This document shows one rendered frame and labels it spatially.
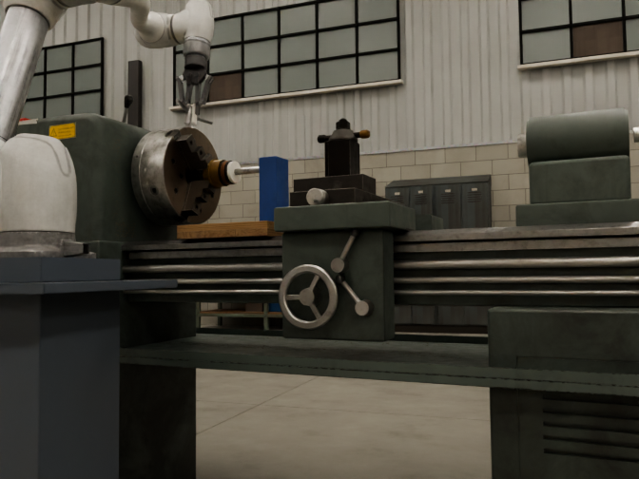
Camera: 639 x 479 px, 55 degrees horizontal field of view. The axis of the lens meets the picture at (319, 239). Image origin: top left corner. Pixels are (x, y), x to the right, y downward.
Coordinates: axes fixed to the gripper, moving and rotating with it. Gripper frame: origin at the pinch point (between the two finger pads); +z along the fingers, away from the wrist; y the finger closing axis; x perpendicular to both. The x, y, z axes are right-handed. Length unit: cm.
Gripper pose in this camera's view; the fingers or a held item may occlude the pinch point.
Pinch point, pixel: (191, 115)
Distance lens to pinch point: 215.3
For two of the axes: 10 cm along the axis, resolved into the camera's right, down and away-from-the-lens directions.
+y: -9.9, -0.1, 1.5
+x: -1.4, -1.6, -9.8
